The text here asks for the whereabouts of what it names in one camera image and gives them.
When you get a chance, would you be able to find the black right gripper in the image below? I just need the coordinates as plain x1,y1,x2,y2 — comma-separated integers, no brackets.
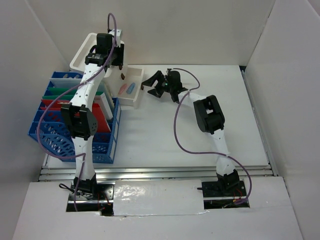
142,70,174,99

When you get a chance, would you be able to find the white foam drawer box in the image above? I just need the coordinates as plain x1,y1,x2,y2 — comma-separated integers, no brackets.
69,33,144,109

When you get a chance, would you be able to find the green clip file folder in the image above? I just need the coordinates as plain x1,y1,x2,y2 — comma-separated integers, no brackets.
42,86,111,118

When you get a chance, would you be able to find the red file folder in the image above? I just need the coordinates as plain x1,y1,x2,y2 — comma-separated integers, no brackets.
40,98,111,133

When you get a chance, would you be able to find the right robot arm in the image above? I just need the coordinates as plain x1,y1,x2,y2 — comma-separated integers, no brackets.
141,68,240,196

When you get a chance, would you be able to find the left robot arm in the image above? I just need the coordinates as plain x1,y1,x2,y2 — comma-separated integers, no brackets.
60,29,124,200

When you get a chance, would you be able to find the blue plastic file organizer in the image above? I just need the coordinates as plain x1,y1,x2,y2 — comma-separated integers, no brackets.
28,71,122,164

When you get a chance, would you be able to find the white cover panel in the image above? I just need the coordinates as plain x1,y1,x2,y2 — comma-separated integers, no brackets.
113,179,205,217

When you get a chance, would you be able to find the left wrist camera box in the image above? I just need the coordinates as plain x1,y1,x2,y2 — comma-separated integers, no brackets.
108,29,123,43

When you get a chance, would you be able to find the aluminium mounting rail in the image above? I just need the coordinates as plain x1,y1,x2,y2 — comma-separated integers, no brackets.
38,164,276,181

